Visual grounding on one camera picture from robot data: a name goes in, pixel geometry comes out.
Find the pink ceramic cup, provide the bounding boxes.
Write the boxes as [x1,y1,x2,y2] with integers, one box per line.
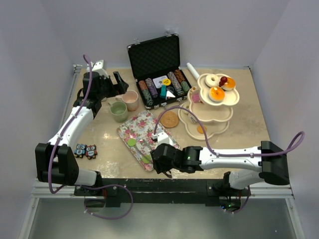
[115,90,139,112]

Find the green macaron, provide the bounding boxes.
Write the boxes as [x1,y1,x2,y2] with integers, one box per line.
[142,155,152,164]
[127,138,136,147]

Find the green ceramic cup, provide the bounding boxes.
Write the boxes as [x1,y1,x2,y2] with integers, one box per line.
[108,101,128,122]

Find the floral serving tray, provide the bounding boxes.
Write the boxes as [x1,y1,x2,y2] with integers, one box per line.
[117,110,180,172]

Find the woven rattan coaster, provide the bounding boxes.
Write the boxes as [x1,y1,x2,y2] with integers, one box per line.
[160,111,179,128]

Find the orange round biscuit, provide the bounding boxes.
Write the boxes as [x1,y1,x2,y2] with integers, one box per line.
[197,126,203,134]

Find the white glazed donut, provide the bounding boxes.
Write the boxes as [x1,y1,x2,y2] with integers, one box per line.
[205,74,220,88]
[181,105,189,115]

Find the pink wafer sweet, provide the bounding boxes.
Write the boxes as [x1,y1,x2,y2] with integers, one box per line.
[191,93,201,103]

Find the cream three-tier cake stand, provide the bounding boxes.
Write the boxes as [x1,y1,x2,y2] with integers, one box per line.
[178,73,240,141]

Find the orange glazed donut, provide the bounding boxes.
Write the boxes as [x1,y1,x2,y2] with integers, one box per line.
[221,77,236,91]

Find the metal tongs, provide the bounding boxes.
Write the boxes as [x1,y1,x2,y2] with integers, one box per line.
[134,144,145,157]

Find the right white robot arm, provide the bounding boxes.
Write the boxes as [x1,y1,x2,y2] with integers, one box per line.
[151,141,290,196]

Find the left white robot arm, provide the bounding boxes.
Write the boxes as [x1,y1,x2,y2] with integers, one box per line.
[35,71,129,195]

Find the black poker chip case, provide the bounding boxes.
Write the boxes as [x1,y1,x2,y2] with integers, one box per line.
[127,33,191,110]

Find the blue owl figurine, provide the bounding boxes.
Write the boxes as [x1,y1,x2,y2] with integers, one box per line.
[74,144,87,158]

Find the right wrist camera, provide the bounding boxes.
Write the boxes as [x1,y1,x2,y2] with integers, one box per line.
[152,132,172,145]

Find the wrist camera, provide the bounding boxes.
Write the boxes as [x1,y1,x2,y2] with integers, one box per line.
[90,60,109,77]
[152,132,172,145]

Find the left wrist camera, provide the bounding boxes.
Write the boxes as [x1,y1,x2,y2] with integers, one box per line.
[90,60,109,77]

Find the black base frame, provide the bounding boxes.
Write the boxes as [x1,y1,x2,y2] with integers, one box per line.
[74,178,250,208]

